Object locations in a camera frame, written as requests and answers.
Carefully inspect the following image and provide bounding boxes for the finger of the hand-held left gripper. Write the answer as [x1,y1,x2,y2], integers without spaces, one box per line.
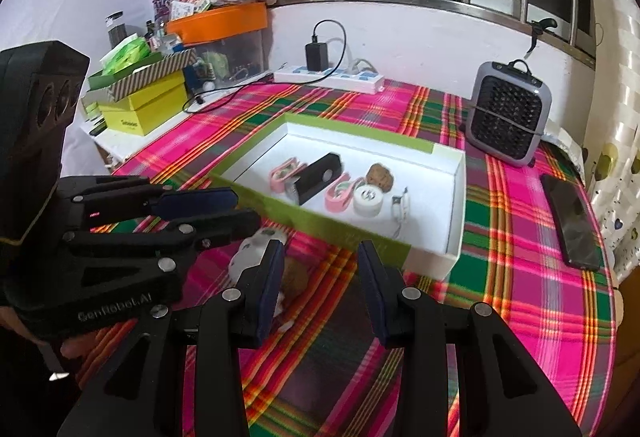
[57,174,238,224]
[62,208,262,270]

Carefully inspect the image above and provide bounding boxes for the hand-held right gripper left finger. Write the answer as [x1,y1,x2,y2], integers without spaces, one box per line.
[57,239,286,437]

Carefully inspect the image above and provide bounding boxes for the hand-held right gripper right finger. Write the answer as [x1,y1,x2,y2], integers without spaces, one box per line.
[357,239,583,437]

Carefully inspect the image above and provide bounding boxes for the brown walnut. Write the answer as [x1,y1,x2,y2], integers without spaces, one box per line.
[365,163,393,193]
[280,262,310,303]

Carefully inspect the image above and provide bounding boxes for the white round disc device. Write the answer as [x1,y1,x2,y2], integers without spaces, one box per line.
[229,228,288,290]

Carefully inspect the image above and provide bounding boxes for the pink cable winder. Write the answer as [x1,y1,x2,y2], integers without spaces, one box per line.
[324,172,366,214]
[269,157,308,194]

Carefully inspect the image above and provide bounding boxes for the white charging cable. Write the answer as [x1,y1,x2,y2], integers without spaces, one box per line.
[389,187,413,238]

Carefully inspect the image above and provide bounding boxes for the small white jar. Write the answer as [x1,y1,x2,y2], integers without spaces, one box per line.
[352,184,385,218]

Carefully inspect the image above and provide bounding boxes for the black power bank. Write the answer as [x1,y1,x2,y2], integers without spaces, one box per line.
[285,152,342,206]

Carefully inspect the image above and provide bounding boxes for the green and white cardboard box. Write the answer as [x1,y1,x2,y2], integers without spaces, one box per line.
[209,113,467,282]

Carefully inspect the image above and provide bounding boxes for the person's left hand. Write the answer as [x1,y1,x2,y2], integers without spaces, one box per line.
[59,333,103,359]

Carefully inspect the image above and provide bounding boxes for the yellow shoebox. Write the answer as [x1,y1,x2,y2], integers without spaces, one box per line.
[97,70,188,136]

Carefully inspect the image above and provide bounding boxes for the plaid tablecloth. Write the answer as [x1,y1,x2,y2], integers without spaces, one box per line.
[75,80,618,437]

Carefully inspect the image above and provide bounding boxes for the striped green box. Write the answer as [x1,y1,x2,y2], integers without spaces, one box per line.
[87,48,198,103]

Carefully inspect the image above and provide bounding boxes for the green tissue pack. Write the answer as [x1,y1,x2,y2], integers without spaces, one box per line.
[100,34,151,74]

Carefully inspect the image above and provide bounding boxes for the dark glass jar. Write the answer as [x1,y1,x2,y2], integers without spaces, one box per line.
[105,12,124,47]

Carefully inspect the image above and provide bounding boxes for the clear bin with orange lid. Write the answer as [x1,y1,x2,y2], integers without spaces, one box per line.
[165,1,271,85]

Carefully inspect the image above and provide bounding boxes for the black charger adapter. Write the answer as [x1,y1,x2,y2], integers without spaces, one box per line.
[305,42,329,72]

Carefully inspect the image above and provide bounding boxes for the white power strip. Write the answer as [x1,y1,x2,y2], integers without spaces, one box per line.
[273,64,386,94]

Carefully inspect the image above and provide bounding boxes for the colourful card packets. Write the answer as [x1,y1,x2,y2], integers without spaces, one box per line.
[170,0,213,20]

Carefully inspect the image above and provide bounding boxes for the black smartphone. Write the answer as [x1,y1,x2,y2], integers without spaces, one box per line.
[540,174,605,272]

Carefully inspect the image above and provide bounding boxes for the grey desktop fan heater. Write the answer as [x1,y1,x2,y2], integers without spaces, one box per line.
[465,60,553,168]

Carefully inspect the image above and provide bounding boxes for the patterned white curtain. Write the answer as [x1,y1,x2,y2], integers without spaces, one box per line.
[582,0,640,288]

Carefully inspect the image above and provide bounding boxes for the black hook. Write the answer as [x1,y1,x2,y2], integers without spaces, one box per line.
[527,17,557,53]

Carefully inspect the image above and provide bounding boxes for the black charger cable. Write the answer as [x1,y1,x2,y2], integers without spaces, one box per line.
[182,20,347,114]

